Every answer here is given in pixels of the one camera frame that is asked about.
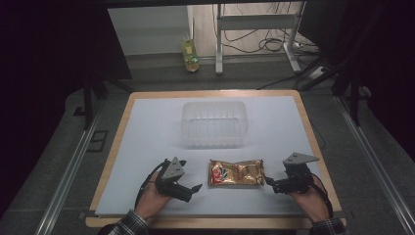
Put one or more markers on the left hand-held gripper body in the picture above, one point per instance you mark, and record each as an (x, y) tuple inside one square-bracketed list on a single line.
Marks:
[(172, 173)]

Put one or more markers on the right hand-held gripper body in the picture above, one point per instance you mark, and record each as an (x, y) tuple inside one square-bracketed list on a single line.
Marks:
[(295, 178)]

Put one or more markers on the gold snack packet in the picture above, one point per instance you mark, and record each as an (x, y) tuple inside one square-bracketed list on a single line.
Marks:
[(236, 173)]

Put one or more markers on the person's right hand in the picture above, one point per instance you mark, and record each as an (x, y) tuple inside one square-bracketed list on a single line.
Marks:
[(310, 204)]

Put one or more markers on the person's left hand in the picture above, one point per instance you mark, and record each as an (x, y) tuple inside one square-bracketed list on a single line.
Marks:
[(151, 199)]

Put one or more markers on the white table mat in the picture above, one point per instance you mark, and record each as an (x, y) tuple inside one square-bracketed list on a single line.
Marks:
[(156, 137)]

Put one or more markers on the clear plastic container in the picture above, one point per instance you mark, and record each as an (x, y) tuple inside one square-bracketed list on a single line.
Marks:
[(213, 125)]

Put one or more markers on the black metal stand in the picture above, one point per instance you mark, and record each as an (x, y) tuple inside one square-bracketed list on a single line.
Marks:
[(355, 98), (87, 101)]

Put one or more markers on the white power strip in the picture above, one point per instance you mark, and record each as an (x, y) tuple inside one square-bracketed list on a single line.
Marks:
[(317, 72)]

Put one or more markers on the yellow-green bottle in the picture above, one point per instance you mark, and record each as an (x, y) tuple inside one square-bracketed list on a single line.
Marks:
[(190, 55)]

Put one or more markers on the aluminium floor rail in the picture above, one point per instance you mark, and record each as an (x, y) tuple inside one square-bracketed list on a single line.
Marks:
[(67, 176), (375, 163)]

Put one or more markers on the white metal desk frame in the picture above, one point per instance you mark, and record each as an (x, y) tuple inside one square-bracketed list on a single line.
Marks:
[(219, 45)]

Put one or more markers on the white wall panel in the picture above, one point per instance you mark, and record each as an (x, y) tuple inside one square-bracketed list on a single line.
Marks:
[(147, 31)]

